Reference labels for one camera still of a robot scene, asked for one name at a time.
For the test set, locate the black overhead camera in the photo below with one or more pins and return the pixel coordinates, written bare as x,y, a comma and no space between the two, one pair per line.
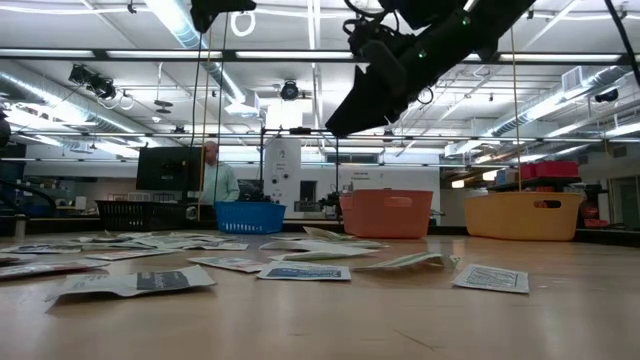
92,80
606,95
289,91

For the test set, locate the wall shelf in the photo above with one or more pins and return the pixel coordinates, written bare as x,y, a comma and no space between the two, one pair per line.
535,181

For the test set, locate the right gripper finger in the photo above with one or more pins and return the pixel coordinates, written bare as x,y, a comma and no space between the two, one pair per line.
357,102
385,100

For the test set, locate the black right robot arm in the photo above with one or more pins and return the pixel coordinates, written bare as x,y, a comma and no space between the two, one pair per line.
490,20

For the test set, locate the black frame stand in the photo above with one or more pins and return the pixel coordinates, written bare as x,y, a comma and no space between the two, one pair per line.
300,131

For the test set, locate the silver ceiling air duct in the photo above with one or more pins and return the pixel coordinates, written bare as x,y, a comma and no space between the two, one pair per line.
182,27
550,105

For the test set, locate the white packet blue print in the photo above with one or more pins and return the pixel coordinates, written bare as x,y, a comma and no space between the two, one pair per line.
305,273
167,243
40,248

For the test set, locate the small black robot arm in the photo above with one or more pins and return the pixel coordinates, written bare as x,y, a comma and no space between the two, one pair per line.
330,201

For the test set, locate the red storage boxes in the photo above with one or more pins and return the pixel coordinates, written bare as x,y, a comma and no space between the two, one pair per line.
555,169

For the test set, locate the green striped white packet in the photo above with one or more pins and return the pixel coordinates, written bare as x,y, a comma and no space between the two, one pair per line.
410,260
350,244
320,232
115,245

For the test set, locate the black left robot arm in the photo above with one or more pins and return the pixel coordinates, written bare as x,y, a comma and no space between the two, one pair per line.
4,130

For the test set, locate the white packet dark print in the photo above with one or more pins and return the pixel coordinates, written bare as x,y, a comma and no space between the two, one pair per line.
492,278
12,259
107,238
225,246
150,281

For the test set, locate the blue plastic bin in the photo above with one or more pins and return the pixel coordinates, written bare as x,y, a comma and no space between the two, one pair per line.
250,217

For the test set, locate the black mesh basket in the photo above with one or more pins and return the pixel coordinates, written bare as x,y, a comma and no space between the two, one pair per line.
140,216

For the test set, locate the orange plastic bin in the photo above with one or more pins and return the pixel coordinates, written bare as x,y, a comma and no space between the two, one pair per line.
385,215

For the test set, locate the black crossbar with lights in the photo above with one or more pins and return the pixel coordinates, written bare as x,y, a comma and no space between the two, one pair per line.
227,55

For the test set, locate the white packet red square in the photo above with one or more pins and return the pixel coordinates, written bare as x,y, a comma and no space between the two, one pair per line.
230,263
125,255
45,269

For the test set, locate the person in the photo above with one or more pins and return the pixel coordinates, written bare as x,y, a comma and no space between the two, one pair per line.
222,185

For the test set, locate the yellow plastic bin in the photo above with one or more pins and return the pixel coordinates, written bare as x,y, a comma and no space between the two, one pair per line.
520,220

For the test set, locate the black monitor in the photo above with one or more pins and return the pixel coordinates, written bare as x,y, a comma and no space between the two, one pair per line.
170,169

